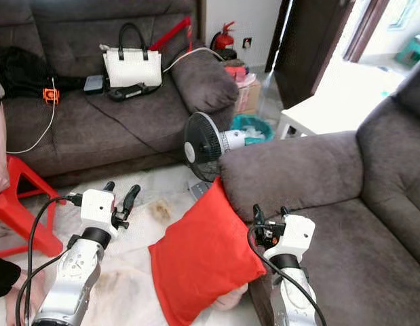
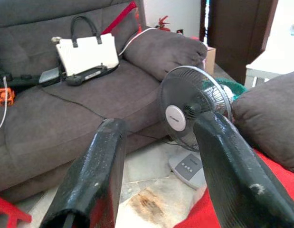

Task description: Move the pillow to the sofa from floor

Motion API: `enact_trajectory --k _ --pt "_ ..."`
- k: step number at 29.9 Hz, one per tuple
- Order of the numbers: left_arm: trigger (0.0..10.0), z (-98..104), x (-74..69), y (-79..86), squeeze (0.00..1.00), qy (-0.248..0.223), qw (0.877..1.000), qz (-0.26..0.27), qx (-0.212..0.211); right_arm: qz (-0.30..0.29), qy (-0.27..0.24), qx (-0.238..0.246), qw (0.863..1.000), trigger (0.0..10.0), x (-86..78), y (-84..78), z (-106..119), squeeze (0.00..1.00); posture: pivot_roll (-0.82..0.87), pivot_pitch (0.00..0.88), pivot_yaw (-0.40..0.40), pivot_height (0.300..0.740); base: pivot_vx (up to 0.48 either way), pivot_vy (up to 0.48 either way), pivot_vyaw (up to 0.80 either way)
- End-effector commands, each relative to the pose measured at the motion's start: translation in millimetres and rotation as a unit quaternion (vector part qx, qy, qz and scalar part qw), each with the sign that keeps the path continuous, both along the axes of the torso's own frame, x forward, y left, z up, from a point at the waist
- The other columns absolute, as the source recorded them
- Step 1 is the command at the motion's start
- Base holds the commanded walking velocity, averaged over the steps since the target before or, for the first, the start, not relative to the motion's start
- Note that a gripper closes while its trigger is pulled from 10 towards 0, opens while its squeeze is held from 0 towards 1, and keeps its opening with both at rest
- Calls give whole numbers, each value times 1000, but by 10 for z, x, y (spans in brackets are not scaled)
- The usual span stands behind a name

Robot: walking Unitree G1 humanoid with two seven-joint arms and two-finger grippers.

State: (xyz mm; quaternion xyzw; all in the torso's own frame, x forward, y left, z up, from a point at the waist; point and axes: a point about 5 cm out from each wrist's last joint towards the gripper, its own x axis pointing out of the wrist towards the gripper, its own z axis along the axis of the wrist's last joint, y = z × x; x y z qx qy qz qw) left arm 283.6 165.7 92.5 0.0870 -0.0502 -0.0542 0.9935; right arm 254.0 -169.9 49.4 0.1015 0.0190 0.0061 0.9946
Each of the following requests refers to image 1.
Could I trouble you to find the white low table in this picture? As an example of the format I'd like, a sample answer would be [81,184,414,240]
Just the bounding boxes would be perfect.
[278,61,407,140]

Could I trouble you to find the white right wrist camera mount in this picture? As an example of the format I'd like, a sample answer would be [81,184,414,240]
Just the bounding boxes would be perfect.
[276,213,316,259]

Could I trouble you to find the white power cable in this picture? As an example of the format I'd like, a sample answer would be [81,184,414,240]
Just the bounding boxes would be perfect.
[6,46,227,156]

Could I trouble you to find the black flat pouch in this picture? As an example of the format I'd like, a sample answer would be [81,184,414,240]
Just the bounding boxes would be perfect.
[108,81,161,103]

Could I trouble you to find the red fire extinguisher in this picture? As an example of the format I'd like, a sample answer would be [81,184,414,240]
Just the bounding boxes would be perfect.
[210,20,236,52]

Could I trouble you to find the brown fabric two-seat sofa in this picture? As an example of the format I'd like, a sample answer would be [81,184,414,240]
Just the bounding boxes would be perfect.
[220,58,420,326]

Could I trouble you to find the red strap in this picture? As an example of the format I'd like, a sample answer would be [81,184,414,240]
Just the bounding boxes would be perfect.
[149,17,193,52]

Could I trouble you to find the teal plastic stool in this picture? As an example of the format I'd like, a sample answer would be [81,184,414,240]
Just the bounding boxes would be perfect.
[394,34,420,69]

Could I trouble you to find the person black trouser leg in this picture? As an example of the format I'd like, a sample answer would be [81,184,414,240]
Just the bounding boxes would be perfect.
[0,257,24,298]

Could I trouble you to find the person hand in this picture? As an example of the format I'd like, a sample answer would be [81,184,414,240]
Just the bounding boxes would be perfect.
[0,173,11,198]

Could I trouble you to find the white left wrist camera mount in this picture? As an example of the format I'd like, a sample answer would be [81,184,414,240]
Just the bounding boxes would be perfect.
[79,188,119,240]

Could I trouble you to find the grey flat box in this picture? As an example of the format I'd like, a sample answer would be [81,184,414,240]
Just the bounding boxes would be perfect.
[83,75,105,94]

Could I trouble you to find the brown cardboard box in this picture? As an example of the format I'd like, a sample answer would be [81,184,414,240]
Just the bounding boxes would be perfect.
[233,73,262,115]

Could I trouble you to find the white handbag with black handles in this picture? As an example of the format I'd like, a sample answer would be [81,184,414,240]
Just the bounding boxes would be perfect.
[99,22,163,89]

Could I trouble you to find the black and white floor fan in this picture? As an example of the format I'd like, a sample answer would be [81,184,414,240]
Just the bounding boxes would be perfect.
[183,111,248,201]

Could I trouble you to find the red square pillow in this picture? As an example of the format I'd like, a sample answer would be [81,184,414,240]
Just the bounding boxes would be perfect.
[149,178,267,326]

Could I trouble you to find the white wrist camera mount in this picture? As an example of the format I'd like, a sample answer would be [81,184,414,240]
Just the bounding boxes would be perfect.
[276,213,316,259]
[79,188,119,240]

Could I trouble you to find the red and pink packets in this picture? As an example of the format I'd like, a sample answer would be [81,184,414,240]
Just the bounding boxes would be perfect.
[225,62,254,84]

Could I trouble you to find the teal plastic waste basket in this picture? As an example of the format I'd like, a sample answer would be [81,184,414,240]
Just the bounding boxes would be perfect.
[230,114,273,145]

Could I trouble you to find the small orange device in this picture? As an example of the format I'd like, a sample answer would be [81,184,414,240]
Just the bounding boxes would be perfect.
[43,87,61,105]

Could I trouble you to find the red plastic stool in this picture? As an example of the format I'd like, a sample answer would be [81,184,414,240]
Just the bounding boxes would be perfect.
[0,155,64,259]

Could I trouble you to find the dark brown door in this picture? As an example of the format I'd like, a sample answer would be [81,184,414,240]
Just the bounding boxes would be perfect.
[265,0,360,109]

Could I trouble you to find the black cloth bag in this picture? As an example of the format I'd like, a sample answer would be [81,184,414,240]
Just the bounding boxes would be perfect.
[0,46,85,99]

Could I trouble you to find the pink cat face pillow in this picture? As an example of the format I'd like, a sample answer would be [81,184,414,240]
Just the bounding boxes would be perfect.
[213,285,250,312]

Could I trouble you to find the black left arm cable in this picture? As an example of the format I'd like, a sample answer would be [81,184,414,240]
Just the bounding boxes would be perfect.
[16,192,85,326]

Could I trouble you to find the person bare foot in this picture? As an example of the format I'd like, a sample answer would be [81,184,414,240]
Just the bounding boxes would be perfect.
[6,272,46,326]

